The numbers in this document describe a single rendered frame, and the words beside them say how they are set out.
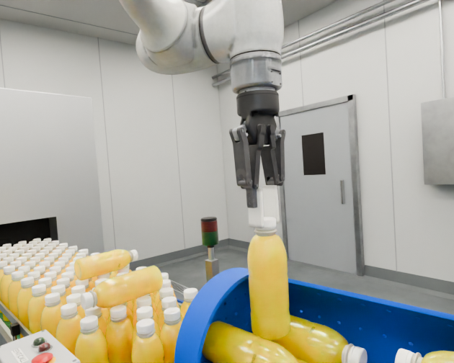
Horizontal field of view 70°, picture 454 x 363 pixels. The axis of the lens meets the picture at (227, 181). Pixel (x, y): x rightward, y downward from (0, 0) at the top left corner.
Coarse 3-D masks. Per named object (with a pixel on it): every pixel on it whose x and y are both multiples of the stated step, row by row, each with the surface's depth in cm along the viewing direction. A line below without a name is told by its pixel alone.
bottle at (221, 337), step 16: (208, 336) 59; (224, 336) 58; (240, 336) 56; (256, 336) 56; (208, 352) 58; (224, 352) 56; (240, 352) 54; (256, 352) 52; (272, 352) 51; (288, 352) 52
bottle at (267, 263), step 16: (256, 240) 57; (272, 240) 56; (256, 256) 56; (272, 256) 55; (256, 272) 56; (272, 272) 55; (256, 288) 57; (272, 288) 56; (288, 288) 58; (256, 304) 57; (272, 304) 56; (288, 304) 58; (256, 320) 57; (272, 320) 56; (288, 320) 58; (272, 336) 56
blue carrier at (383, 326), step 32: (224, 288) 59; (320, 288) 59; (192, 320) 57; (224, 320) 65; (320, 320) 67; (352, 320) 61; (384, 320) 56; (416, 320) 52; (448, 320) 46; (192, 352) 54; (384, 352) 59; (416, 352) 55
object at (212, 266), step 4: (208, 260) 122; (212, 260) 122; (216, 260) 123; (208, 264) 122; (212, 264) 121; (216, 264) 123; (208, 268) 122; (212, 268) 121; (216, 268) 122; (208, 272) 122; (212, 272) 121; (216, 272) 122; (208, 276) 122; (212, 276) 121; (208, 280) 123
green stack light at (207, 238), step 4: (212, 232) 120; (216, 232) 121; (204, 236) 120; (208, 236) 120; (212, 236) 120; (216, 236) 121; (204, 240) 121; (208, 240) 120; (212, 240) 120; (216, 240) 121; (204, 244) 121; (208, 244) 120; (212, 244) 120; (216, 244) 121
